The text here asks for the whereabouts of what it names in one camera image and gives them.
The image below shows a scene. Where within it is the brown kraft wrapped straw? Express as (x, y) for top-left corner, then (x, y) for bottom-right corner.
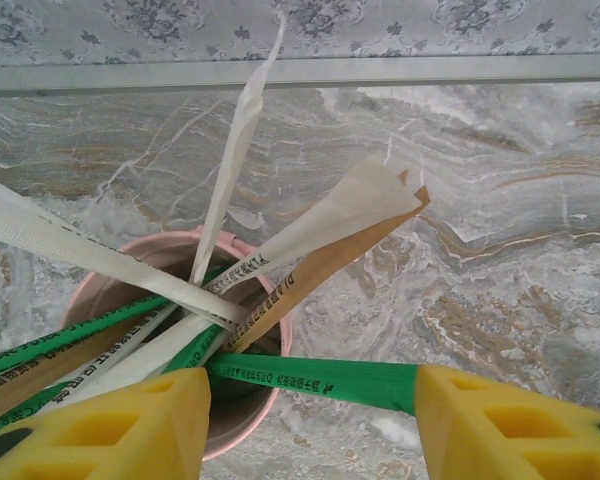
(0, 314), (146, 416)
(223, 169), (431, 354)

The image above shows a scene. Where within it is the pink metal bucket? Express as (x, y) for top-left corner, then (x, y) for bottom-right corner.
(59, 224), (295, 464)

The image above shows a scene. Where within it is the aluminium wall foot rail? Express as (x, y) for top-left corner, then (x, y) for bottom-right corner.
(0, 49), (600, 99)

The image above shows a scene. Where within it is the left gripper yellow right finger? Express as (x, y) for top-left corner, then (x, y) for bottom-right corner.
(412, 363), (600, 480)

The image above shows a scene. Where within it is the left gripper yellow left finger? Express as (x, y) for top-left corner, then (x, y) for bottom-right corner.
(0, 367), (212, 480)

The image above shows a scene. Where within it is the white wrapped straw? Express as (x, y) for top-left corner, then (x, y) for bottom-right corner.
(0, 172), (251, 331)
(44, 304), (216, 409)
(202, 154), (414, 296)
(187, 9), (287, 286)

